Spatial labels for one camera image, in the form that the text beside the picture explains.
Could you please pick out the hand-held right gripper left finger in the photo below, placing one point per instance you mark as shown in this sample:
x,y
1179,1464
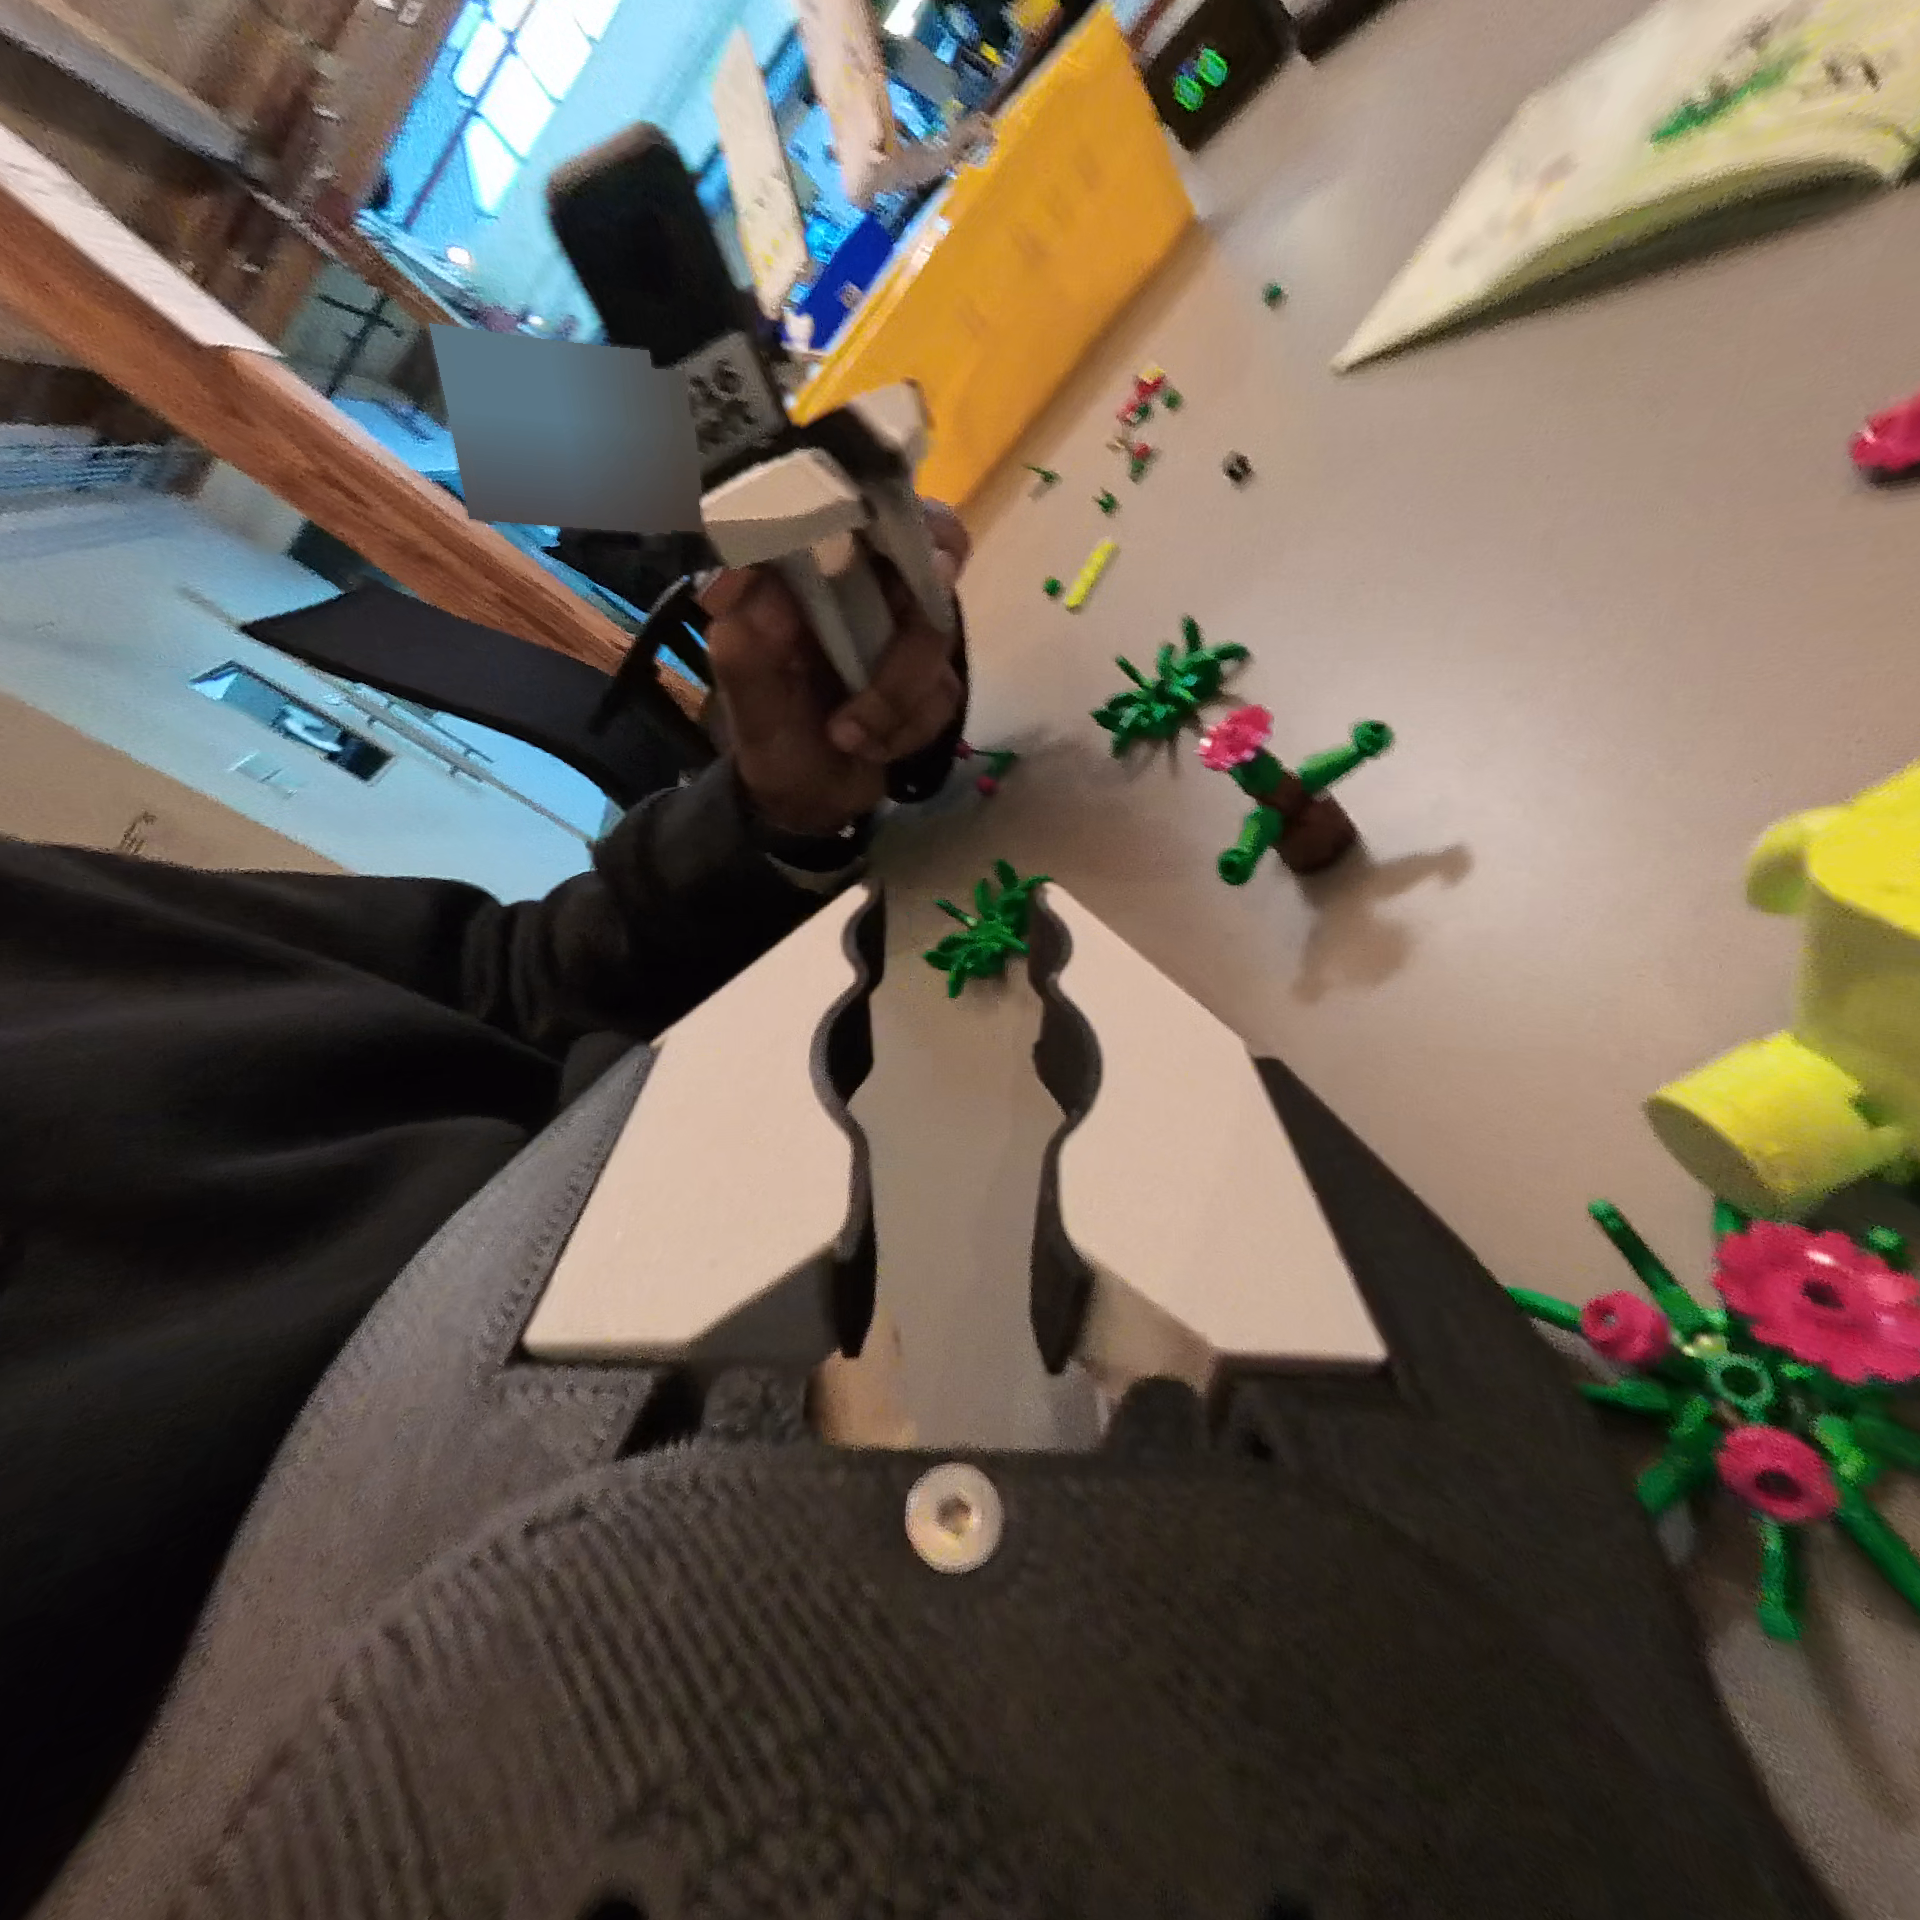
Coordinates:
x,y
705,1201

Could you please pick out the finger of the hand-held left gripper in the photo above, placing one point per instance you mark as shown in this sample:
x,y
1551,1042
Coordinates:
x,y
781,511
896,428

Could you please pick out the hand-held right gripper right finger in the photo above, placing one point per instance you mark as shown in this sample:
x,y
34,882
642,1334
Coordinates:
x,y
1200,1201

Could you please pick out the green stem with pink flowers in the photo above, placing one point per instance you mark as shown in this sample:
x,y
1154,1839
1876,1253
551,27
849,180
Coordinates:
x,y
991,764

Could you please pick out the green toy leaf piece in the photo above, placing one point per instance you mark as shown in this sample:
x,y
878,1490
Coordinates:
x,y
1163,690
983,939

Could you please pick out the person's left forearm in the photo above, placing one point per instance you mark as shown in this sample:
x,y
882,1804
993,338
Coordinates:
x,y
644,914

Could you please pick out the person's left hand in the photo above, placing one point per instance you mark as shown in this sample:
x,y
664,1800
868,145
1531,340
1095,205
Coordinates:
x,y
811,751

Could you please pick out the large yellow bin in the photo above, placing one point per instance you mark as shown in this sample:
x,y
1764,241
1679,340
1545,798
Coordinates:
x,y
1021,254

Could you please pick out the pink toy flower with leaf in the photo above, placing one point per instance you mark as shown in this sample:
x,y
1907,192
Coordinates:
x,y
1137,409

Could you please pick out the yellow toy plate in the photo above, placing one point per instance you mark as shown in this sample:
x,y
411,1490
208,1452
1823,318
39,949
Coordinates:
x,y
1091,575

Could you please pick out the wooden desk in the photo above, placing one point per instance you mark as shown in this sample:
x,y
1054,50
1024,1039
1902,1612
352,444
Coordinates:
x,y
300,434

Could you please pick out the brown pot toy cactus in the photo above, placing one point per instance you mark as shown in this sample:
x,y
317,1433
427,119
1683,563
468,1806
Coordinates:
x,y
1291,811

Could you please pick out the black box with green display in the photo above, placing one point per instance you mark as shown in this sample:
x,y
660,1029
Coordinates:
x,y
1209,74

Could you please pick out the green plant with pink flowers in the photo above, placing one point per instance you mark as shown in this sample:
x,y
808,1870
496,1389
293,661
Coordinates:
x,y
1741,1380

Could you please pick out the lime toy flower pot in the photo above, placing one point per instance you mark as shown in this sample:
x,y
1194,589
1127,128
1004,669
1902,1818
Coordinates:
x,y
1830,1021

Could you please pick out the toy instruction booklet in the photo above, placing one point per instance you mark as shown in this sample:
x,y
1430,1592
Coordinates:
x,y
1575,164

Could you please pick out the loose pink toy flower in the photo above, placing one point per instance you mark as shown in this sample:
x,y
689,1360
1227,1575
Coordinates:
x,y
1891,439

